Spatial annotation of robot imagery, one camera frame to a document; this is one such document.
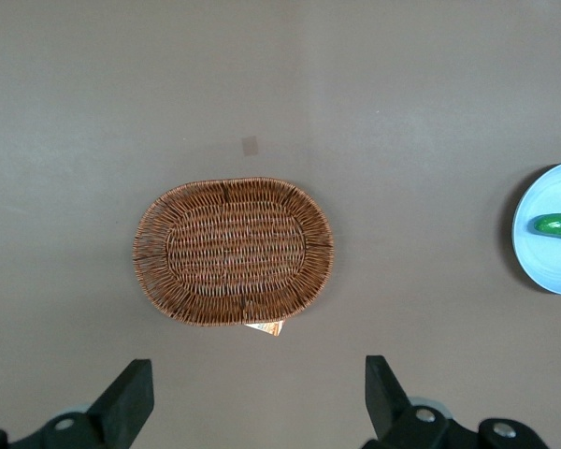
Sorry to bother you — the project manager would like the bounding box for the brown oval wicker basket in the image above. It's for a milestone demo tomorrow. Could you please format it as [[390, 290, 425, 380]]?
[[132, 176, 336, 327]]

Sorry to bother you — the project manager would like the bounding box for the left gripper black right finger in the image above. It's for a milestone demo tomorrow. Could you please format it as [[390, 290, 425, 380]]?
[[362, 355, 453, 449]]

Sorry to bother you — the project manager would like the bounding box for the orange paper basket tag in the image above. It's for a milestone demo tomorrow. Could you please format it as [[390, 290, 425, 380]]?
[[243, 320, 285, 338]]

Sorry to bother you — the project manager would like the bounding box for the green cucumber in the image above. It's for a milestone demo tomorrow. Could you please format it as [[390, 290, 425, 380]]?
[[533, 212, 561, 241]]

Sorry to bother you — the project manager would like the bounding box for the light blue plate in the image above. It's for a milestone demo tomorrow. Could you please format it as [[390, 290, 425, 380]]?
[[511, 158, 561, 297]]

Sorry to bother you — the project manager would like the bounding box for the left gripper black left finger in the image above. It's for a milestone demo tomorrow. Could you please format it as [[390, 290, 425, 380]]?
[[8, 358, 156, 449]]

